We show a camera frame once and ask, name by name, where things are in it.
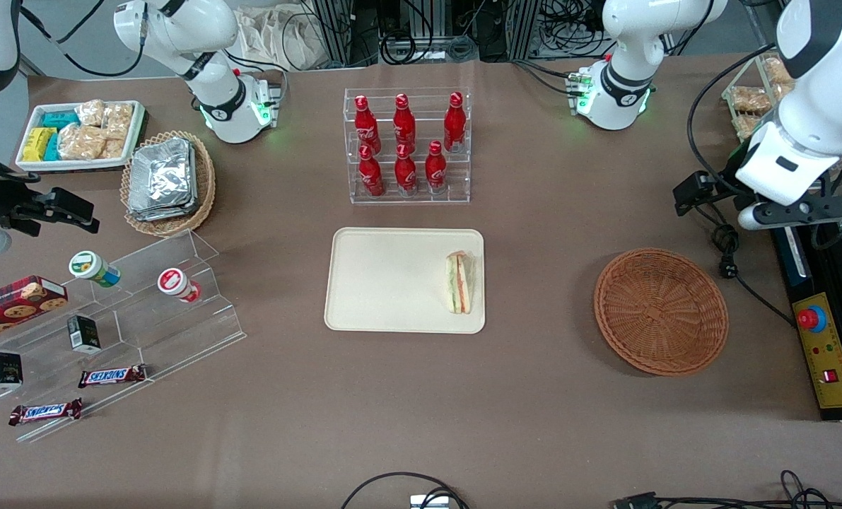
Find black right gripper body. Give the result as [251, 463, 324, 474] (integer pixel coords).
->
[0, 167, 54, 238]

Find triangle sandwich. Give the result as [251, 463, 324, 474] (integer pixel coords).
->
[445, 250, 476, 315]

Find white rectangular snack tray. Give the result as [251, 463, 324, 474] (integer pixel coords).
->
[16, 100, 146, 172]

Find round brown wicker basket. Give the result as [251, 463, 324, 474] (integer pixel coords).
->
[593, 247, 730, 377]

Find oval wicker basket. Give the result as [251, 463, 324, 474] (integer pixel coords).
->
[120, 130, 217, 238]

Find cream plastic tray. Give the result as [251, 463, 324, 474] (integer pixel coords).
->
[324, 227, 486, 334]

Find green lid cup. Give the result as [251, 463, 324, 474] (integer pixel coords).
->
[68, 250, 122, 288]

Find yellow snack pack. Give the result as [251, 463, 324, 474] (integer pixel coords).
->
[23, 127, 57, 162]

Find red cookie box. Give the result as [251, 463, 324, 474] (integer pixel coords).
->
[0, 275, 69, 345]

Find silver foil pack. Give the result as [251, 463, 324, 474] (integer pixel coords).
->
[127, 201, 199, 223]
[129, 137, 195, 213]

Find black machine housing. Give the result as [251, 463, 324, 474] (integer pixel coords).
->
[771, 223, 842, 423]

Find small black box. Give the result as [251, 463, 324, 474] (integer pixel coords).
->
[0, 351, 23, 392]
[66, 315, 102, 354]

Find red lid cup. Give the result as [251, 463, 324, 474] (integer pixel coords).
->
[157, 267, 202, 304]

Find clear acrylic step display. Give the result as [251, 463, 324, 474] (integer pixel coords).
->
[0, 228, 247, 444]

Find snickers chocolate bar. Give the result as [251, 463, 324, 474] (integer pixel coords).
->
[78, 364, 148, 389]
[8, 398, 83, 426]

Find clear acrylic bottle rack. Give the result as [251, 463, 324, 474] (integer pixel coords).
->
[343, 87, 472, 206]

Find yellow control panel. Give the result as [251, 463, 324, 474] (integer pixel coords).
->
[792, 291, 842, 410]

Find red cola bottle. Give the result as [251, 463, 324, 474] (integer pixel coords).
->
[353, 95, 382, 153]
[443, 91, 467, 153]
[424, 140, 448, 195]
[394, 144, 418, 197]
[358, 145, 385, 198]
[393, 93, 416, 149]

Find white cloth bag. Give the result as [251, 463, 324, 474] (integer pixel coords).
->
[233, 6, 331, 71]

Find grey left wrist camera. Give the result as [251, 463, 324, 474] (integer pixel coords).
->
[737, 204, 769, 232]

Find black power cable with plug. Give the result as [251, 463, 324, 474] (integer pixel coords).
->
[696, 205, 797, 328]

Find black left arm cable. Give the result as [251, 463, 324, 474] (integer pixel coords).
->
[686, 44, 778, 177]

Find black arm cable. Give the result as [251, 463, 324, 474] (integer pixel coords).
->
[19, 0, 147, 78]
[686, 44, 778, 177]

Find dark left camera mount bar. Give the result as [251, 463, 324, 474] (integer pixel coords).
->
[764, 192, 842, 228]

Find white wire rack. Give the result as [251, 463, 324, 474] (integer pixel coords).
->
[720, 51, 842, 153]

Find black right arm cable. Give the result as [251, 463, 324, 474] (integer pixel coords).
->
[19, 0, 147, 78]

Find black left base cables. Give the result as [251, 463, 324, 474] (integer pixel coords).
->
[511, 60, 584, 96]

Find black base cables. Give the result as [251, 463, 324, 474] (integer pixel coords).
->
[223, 48, 288, 96]
[511, 60, 584, 96]

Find tangled black cables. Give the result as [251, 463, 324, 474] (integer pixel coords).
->
[537, 0, 616, 57]

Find aluminium frame post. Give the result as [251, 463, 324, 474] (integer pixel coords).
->
[509, 0, 543, 61]
[312, 0, 379, 68]

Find black right base cables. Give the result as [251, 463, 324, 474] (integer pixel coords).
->
[223, 48, 288, 96]

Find thin black cables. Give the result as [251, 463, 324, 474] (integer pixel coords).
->
[654, 470, 842, 509]

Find coiled black cable bundle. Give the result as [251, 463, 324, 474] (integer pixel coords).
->
[380, 32, 479, 66]

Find black looped cable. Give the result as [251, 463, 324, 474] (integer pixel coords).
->
[341, 472, 469, 509]

